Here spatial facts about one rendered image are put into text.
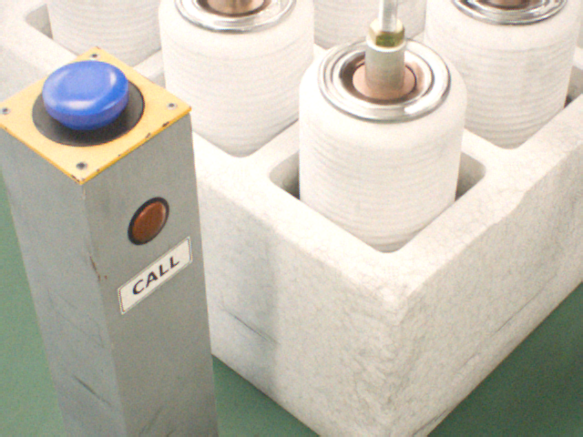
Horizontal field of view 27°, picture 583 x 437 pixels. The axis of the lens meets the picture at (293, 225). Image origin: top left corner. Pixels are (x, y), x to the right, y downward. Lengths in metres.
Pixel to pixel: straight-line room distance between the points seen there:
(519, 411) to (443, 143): 0.25
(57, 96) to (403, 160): 0.20
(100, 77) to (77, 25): 0.25
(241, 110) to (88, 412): 0.20
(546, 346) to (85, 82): 0.44
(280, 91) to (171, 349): 0.18
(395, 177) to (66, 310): 0.19
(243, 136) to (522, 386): 0.27
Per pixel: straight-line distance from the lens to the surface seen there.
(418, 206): 0.71
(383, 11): 0.67
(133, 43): 0.84
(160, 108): 0.59
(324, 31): 0.84
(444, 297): 0.73
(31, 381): 0.89
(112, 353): 0.65
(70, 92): 0.58
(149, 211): 0.60
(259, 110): 0.76
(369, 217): 0.71
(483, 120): 0.78
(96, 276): 0.61
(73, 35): 0.85
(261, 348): 0.82
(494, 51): 0.75
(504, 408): 0.86
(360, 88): 0.70
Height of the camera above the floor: 0.70
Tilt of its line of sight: 46 degrees down
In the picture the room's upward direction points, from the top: straight up
